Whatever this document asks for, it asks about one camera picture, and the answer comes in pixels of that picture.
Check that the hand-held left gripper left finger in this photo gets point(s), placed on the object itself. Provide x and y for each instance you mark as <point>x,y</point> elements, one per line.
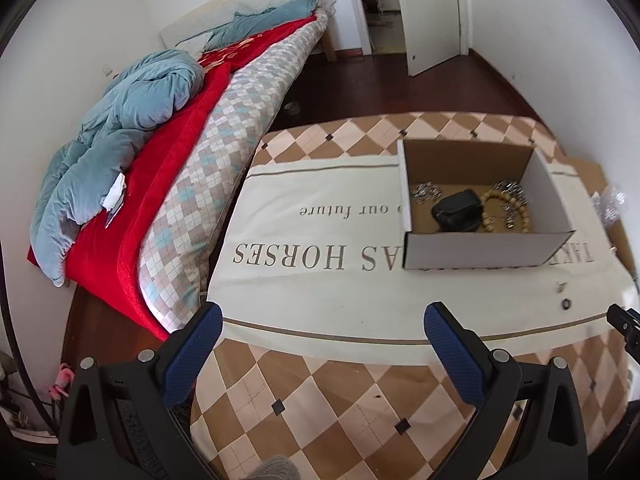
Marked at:
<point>192,355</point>

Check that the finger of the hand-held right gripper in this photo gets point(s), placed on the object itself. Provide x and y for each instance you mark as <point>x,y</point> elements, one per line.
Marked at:
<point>627,327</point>

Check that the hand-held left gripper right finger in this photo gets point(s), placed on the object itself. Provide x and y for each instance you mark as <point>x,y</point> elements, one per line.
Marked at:
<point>452,355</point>

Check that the cardboard box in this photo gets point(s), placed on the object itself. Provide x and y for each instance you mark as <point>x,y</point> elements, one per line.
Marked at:
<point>480,250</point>

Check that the clear bubble wrap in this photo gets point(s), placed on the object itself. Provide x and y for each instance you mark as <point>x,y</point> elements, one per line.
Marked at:
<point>610,205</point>

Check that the pink slipper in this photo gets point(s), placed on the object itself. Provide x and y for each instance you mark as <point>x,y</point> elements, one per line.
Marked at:
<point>60,382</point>

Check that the checkered printed tablecloth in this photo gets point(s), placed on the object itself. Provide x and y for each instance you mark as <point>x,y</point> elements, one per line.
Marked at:
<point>325,300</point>

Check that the grey fuzzy cloth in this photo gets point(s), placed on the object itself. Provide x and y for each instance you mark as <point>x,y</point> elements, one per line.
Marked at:
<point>272,469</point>

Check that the checkered bed sheet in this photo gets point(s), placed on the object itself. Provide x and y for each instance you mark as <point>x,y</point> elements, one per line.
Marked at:
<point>200,180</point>

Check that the white paper slip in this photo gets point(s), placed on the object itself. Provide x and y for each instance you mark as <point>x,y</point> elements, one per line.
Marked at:
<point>114,195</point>

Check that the white shoe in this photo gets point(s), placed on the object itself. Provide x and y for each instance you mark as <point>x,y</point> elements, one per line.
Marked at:
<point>20,420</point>

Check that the bed with red blanket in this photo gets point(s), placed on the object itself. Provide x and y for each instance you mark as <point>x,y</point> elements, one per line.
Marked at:
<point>165,160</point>

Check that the light blue quilt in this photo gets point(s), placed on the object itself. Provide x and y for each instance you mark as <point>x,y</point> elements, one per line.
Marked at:
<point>270,20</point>
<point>120,120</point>

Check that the wooden bed leg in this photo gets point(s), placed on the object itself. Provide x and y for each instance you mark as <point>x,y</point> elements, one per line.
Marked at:
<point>328,50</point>

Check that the white door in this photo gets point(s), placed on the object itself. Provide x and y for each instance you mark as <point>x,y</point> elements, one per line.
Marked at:
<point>432,10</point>

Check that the white wall socket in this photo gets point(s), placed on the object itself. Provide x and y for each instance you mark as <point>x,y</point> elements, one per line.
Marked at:
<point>106,69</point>

